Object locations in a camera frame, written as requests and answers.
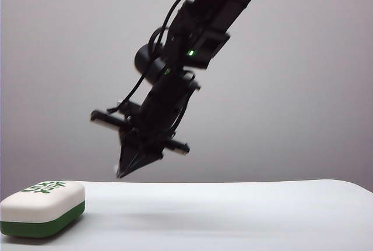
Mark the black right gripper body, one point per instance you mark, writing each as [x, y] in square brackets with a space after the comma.
[158, 108]

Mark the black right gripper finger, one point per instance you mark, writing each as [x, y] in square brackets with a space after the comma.
[124, 157]
[142, 160]

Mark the white green foam mahjong tile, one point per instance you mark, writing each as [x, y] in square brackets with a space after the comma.
[40, 207]

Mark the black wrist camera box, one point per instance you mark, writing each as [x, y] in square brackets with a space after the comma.
[210, 47]

